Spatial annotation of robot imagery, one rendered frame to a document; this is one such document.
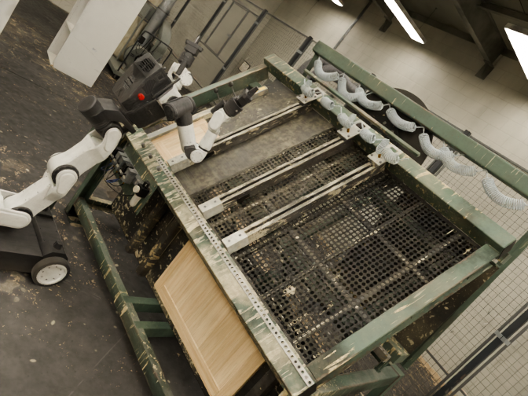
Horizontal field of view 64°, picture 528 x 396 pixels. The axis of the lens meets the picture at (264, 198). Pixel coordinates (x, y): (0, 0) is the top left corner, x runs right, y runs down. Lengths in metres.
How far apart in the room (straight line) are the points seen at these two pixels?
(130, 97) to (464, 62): 6.59
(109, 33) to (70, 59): 0.63
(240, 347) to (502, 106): 6.05
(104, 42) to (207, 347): 4.92
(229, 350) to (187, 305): 0.42
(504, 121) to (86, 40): 6.08
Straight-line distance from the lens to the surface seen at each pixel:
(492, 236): 2.38
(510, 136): 7.26
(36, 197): 2.67
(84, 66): 6.64
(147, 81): 2.39
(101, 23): 6.50
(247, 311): 2.05
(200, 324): 2.56
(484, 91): 7.76
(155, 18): 8.45
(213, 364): 2.49
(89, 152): 2.56
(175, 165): 2.72
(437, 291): 2.17
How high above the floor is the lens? 1.75
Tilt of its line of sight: 13 degrees down
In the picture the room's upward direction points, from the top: 39 degrees clockwise
